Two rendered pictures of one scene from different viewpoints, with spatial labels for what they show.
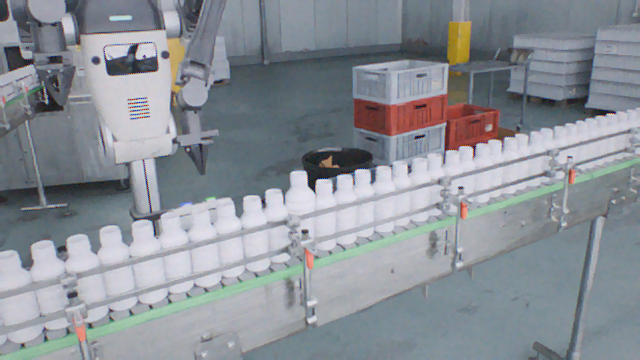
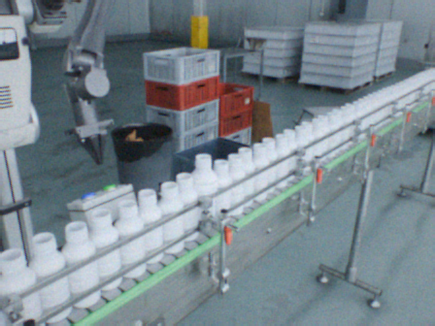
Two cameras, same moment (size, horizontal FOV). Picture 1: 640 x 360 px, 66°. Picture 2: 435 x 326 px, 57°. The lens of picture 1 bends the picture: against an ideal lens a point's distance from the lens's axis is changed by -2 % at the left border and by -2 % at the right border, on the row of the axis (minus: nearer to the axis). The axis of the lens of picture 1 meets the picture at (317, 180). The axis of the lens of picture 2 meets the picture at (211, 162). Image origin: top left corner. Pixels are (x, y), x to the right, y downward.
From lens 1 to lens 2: 39 cm
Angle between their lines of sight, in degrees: 19
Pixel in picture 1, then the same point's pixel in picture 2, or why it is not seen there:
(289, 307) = (200, 280)
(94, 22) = not seen: outside the picture
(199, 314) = (133, 306)
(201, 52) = (93, 40)
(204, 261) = (135, 253)
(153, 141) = (16, 131)
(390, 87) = (179, 70)
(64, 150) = not seen: outside the picture
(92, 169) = not seen: outside the picture
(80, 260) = (18, 278)
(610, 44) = (315, 36)
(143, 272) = (82, 277)
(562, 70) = (281, 54)
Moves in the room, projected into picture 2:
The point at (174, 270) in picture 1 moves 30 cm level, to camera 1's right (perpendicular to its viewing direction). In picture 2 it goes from (108, 268) to (248, 241)
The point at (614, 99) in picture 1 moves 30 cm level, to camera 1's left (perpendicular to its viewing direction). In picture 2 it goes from (318, 76) to (304, 77)
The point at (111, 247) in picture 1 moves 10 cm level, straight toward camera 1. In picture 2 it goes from (49, 257) to (76, 285)
